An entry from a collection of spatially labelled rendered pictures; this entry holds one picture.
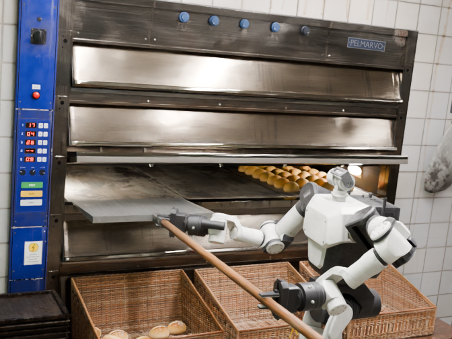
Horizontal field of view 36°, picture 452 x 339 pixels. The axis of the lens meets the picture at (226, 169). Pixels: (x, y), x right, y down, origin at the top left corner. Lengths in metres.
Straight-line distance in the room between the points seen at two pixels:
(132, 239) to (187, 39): 0.96
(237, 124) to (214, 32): 0.45
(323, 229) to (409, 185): 1.55
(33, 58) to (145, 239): 0.98
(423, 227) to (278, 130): 1.18
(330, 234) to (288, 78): 1.15
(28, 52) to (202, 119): 0.86
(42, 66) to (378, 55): 1.77
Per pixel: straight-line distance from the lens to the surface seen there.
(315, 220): 2.63
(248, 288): 2.22
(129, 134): 3.14
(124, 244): 3.25
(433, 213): 4.24
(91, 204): 3.14
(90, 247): 3.21
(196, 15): 3.24
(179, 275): 3.39
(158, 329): 3.25
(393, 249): 2.18
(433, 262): 4.36
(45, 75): 2.99
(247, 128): 3.39
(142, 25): 3.14
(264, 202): 3.52
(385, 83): 3.84
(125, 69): 3.11
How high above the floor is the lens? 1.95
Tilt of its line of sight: 10 degrees down
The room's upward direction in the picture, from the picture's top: 5 degrees clockwise
